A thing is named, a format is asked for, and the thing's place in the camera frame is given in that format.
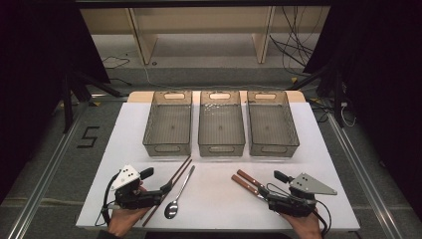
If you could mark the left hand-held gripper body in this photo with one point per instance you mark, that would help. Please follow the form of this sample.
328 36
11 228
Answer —
132 197

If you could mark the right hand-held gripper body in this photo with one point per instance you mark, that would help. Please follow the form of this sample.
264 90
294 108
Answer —
295 204

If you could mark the long steel spoon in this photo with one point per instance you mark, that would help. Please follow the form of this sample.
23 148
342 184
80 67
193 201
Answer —
171 209

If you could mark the brown wooden chopstick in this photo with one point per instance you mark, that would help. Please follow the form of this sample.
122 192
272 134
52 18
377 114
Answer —
154 211
181 167

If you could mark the smoky clear plastic bin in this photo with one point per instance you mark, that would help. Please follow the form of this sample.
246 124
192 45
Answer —
221 126
272 126
169 126

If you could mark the person's left hand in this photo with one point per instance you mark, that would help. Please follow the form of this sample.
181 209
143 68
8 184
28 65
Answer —
124 220

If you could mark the person's right hand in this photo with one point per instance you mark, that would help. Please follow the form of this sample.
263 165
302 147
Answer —
307 227

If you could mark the yellow tape piece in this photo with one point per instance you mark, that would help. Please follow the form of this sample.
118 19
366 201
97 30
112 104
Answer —
294 80
94 104

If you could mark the light wooden bench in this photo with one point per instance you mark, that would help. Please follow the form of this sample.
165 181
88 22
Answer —
142 40

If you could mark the black curtain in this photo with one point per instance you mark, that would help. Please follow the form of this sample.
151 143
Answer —
381 66
33 66

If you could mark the aluminium floor rail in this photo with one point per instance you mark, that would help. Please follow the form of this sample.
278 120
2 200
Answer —
365 179
43 186
109 97

